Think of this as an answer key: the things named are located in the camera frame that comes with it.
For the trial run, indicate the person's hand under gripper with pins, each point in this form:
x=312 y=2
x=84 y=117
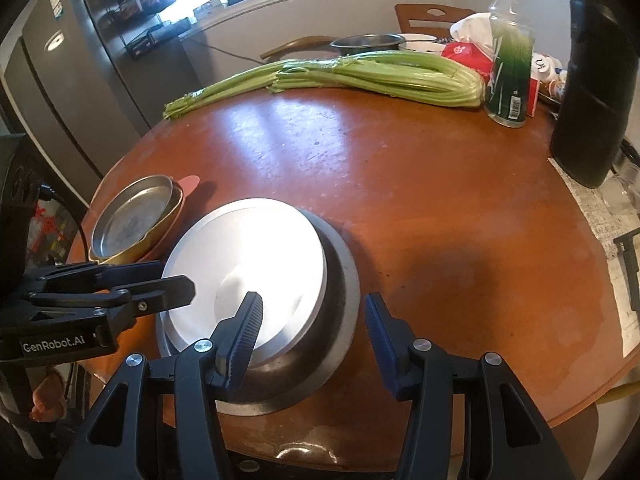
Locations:
x=49 y=399

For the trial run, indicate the black thermos flask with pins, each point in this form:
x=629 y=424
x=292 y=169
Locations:
x=597 y=98

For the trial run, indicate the pink silicone bowl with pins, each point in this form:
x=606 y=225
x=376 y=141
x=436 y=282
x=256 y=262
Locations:
x=154 y=241

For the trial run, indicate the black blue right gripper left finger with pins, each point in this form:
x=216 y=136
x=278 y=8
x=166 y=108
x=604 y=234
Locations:
x=150 y=411

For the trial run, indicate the celery bunch far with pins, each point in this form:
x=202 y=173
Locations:
x=254 y=79

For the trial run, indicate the grey refrigerator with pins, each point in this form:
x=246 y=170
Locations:
x=80 y=95

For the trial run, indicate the clear green label bottle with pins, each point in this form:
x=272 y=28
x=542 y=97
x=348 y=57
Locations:
x=512 y=51

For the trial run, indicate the white red bowl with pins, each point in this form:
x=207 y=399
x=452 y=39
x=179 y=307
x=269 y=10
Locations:
x=253 y=245

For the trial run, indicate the steel pot in background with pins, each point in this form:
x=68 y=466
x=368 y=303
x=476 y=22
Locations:
x=367 y=43

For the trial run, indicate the red white plastic bag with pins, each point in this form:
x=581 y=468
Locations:
x=472 y=45

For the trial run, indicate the curved wooden chair back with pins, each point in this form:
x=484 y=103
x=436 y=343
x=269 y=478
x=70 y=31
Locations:
x=305 y=47

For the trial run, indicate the black box on sill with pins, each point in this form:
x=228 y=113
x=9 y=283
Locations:
x=155 y=36

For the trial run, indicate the celery bunch near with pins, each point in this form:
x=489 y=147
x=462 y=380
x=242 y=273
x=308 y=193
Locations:
x=413 y=76

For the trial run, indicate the wooden chair with slats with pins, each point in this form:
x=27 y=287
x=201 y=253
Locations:
x=429 y=18

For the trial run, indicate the large steel bowl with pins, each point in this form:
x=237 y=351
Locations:
x=308 y=366

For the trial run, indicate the celery bunch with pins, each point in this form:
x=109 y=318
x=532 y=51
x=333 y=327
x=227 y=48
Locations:
x=413 y=76
x=254 y=79

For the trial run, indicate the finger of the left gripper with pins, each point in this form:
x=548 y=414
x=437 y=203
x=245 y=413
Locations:
x=110 y=274
x=132 y=300

